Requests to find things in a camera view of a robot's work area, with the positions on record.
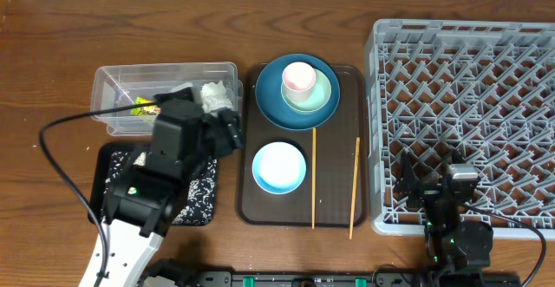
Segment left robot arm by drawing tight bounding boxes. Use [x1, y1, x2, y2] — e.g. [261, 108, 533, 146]
[80, 88, 244, 286]

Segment light blue bowl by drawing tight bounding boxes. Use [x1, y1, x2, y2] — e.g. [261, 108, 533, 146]
[251, 141, 307, 195]

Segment wooden chopstick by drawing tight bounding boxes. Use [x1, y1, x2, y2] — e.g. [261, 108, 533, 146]
[349, 137, 361, 240]
[311, 127, 317, 229]

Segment light green small plate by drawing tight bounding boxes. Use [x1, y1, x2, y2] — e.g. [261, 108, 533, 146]
[281, 69, 331, 114]

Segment black plastic tray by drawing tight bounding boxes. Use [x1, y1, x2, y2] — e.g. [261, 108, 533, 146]
[89, 142, 218, 226]

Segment yellow snack wrapper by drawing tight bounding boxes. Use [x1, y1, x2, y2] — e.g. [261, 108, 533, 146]
[130, 96, 161, 116]

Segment brown plastic serving tray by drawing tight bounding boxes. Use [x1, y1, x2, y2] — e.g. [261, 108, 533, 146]
[236, 63, 368, 228]

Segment white rice grains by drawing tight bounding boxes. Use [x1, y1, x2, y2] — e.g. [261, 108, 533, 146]
[95, 151, 218, 226]

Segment dark blue round plate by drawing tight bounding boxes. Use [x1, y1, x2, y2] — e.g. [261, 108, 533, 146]
[255, 54, 341, 131]

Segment grey plastic dishwasher rack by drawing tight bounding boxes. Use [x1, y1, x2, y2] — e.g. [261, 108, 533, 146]
[365, 19, 554, 239]

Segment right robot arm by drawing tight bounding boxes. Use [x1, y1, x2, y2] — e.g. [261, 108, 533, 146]
[394, 152, 493, 286]

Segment pink plastic cup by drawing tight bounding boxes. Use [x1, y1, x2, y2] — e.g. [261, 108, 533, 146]
[282, 62, 316, 102]

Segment white tissue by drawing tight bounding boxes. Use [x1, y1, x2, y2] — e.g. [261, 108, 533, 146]
[200, 81, 234, 113]

